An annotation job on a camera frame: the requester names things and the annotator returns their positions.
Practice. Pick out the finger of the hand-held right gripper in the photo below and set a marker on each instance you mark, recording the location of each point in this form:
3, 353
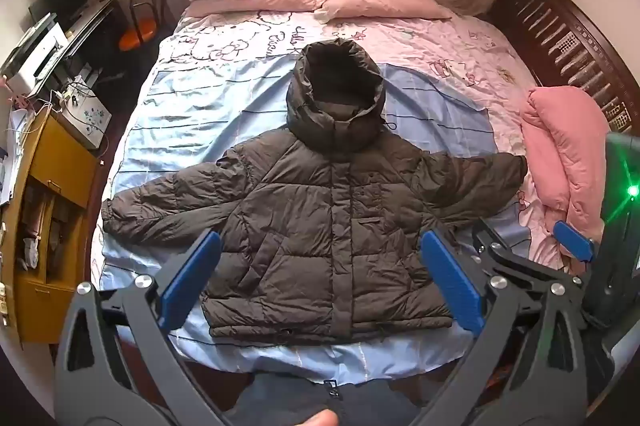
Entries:
520, 256
575, 241

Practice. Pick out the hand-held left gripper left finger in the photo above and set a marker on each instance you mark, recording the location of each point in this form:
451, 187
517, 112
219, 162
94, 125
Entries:
192, 276

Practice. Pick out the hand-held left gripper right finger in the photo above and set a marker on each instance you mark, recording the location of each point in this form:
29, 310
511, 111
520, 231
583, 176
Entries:
450, 281

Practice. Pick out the brown hooded puffer jacket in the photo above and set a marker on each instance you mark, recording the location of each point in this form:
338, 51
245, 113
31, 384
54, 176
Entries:
320, 216

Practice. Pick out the person's left hand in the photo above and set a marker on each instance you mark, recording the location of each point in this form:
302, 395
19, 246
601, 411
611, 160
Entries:
320, 420

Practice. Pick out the pink folded quilt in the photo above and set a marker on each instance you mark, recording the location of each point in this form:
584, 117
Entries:
560, 141

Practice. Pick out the person's grey clothing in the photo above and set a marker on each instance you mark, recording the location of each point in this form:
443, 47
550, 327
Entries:
280, 401

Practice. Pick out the yellow wooden cabinet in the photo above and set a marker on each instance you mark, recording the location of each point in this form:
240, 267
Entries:
65, 156

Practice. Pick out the white floral box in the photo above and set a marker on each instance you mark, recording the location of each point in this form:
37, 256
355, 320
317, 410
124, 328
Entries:
90, 116

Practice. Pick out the dark wooden headboard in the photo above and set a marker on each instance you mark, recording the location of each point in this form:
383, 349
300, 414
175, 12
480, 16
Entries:
550, 21

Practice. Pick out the pink cartoon print bed sheet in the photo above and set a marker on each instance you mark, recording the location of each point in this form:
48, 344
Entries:
425, 41

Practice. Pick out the black chair with orange seat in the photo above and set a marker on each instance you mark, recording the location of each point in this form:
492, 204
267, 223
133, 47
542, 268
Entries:
137, 36

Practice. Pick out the white printer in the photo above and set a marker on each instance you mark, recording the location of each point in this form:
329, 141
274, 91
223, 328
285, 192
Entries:
35, 56

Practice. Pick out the dark desk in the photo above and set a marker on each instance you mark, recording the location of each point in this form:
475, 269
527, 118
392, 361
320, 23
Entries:
95, 14

